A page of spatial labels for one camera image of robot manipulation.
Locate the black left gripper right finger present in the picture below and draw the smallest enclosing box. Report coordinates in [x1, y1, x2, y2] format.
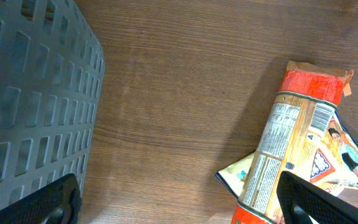
[277, 171, 358, 224]

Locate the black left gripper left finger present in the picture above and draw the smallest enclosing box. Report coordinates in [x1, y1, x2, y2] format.
[0, 173, 82, 224]

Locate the yellow wet wipes packet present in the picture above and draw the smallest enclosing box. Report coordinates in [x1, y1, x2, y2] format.
[214, 113, 358, 198]

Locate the orange spaghetti packet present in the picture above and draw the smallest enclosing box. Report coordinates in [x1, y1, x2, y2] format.
[232, 61, 354, 223]

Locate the grey plastic basket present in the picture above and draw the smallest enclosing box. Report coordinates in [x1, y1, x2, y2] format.
[0, 0, 105, 210]

